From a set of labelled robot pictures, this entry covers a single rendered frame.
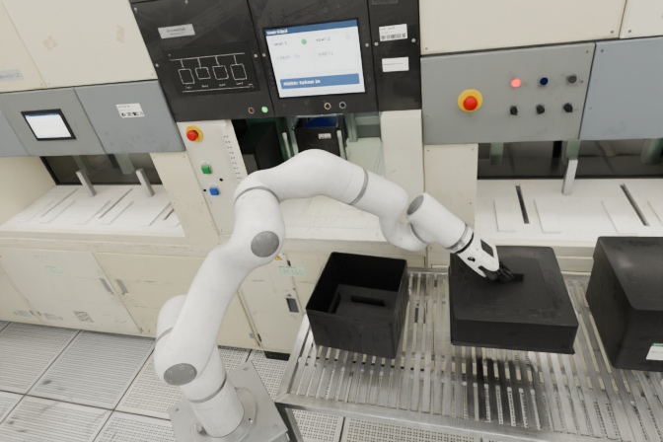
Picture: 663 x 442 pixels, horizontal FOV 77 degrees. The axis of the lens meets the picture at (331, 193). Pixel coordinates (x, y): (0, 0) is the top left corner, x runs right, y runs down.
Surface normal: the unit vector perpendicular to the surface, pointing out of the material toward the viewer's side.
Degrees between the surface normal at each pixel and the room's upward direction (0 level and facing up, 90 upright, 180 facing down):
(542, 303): 0
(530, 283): 0
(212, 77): 90
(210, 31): 90
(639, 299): 0
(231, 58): 90
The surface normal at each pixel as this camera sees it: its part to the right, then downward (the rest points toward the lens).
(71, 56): -0.22, 0.56
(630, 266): -0.15, -0.83
